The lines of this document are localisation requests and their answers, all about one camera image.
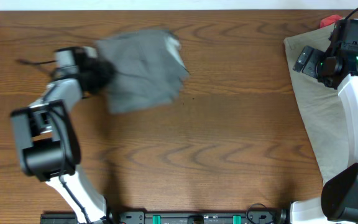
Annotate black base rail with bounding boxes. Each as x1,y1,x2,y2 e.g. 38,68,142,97
99,208,290,224

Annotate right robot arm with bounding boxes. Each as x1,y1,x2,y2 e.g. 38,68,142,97
284,19,358,223

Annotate beige khaki shorts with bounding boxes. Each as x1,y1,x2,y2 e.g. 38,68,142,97
283,24,349,183

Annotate grey shorts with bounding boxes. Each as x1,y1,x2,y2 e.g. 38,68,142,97
96,29,190,114

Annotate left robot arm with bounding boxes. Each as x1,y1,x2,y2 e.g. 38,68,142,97
10,47,119,223

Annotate red garment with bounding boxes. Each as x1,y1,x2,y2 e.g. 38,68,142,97
319,14,358,57

